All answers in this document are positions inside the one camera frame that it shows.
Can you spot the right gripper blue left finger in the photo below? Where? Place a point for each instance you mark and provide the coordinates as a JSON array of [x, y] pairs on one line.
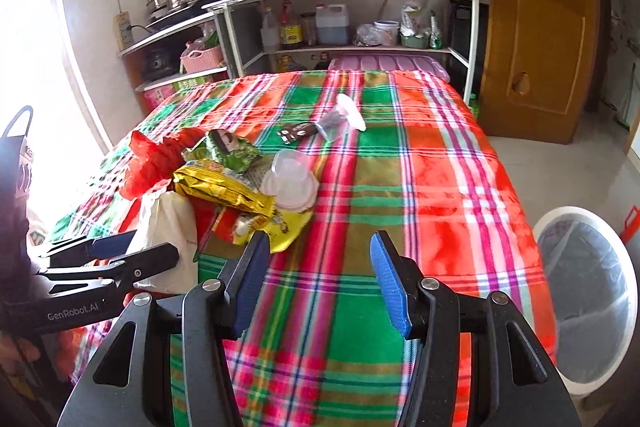
[[217, 310]]

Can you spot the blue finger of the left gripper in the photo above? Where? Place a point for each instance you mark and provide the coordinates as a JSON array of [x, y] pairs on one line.
[[118, 276], [81, 251]]

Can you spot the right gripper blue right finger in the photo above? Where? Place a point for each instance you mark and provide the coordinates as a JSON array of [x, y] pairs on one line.
[[423, 309]]

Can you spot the red plastic bag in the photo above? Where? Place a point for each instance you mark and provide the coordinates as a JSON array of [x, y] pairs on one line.
[[153, 162]]

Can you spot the gold foil snack bag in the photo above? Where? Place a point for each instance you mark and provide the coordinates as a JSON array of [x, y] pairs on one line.
[[208, 180]]

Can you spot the clear plastic cup stack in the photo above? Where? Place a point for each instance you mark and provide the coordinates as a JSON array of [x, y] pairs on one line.
[[290, 181]]

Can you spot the green snack wrapper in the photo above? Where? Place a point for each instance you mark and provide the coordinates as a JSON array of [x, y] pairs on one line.
[[225, 148]]

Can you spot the brown coffee sachet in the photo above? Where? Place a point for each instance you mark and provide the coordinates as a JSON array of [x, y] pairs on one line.
[[293, 133]]

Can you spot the clear plastic cup with lid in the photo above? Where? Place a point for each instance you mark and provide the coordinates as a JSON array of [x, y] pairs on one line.
[[345, 116]]

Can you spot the yellow snack wrapper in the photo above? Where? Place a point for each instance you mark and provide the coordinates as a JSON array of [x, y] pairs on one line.
[[282, 228]]

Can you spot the beige barcode wrapper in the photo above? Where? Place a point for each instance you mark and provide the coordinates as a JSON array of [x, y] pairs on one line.
[[257, 171]]

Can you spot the white trash bin with liner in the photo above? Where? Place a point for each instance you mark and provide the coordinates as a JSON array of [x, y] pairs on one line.
[[594, 295]]

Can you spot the white metal kitchen shelf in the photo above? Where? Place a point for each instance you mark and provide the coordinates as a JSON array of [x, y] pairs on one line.
[[248, 32]]

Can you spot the person's left hand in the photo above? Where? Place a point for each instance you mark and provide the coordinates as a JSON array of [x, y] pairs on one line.
[[14, 350]]

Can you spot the white paper bag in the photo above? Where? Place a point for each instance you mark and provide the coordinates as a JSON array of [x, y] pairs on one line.
[[168, 218]]

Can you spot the pink woven basket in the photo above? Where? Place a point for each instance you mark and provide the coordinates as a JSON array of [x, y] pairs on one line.
[[199, 60]]

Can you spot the purple lid storage box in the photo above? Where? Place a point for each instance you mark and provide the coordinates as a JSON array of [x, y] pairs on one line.
[[390, 63]]

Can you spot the cooking oil bottle red cap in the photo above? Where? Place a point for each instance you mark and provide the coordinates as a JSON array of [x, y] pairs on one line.
[[291, 31]]

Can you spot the wooden door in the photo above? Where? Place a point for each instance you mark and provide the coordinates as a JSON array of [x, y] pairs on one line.
[[538, 67]]

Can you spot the white plastic jug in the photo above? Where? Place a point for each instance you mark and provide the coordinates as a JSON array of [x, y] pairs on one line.
[[332, 24]]

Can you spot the wall power strip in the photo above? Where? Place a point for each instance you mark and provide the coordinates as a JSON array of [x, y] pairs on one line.
[[123, 31]]

